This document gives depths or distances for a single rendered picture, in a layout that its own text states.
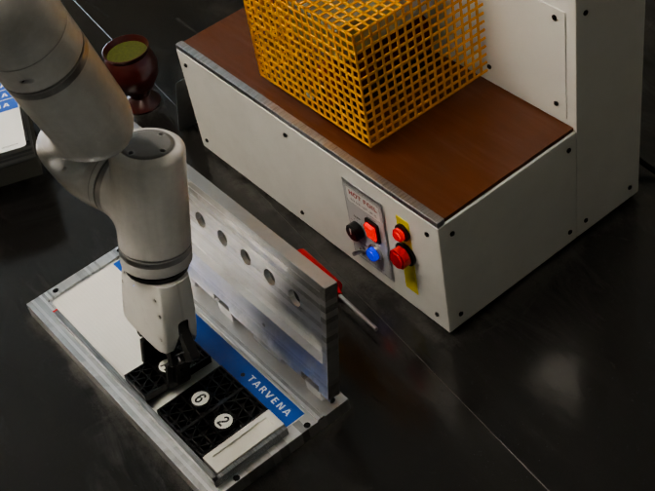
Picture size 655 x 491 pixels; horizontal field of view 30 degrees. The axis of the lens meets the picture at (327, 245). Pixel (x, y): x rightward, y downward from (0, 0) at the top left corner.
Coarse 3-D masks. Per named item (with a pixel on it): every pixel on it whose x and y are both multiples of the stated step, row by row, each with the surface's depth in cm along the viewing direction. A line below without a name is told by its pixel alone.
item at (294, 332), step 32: (192, 192) 153; (192, 224) 157; (224, 224) 149; (256, 224) 142; (224, 256) 153; (256, 256) 146; (288, 256) 137; (224, 288) 154; (256, 288) 149; (288, 288) 143; (320, 288) 134; (256, 320) 150; (288, 320) 146; (320, 320) 139; (288, 352) 147; (320, 352) 143; (320, 384) 144
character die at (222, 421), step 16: (224, 400) 147; (240, 400) 147; (256, 400) 146; (208, 416) 146; (224, 416) 145; (240, 416) 146; (256, 416) 145; (192, 432) 145; (208, 432) 145; (224, 432) 144; (192, 448) 143; (208, 448) 143
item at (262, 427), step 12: (264, 420) 144; (276, 420) 144; (240, 432) 143; (252, 432) 143; (264, 432) 143; (228, 444) 142; (240, 444) 142; (252, 444) 142; (204, 456) 142; (216, 456) 142; (228, 456) 141; (240, 456) 141; (216, 468) 140
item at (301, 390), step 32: (64, 288) 167; (192, 288) 163; (224, 320) 158; (256, 352) 154; (96, 384) 155; (288, 384) 149; (128, 416) 150; (320, 416) 145; (160, 448) 145; (288, 448) 143; (192, 480) 141
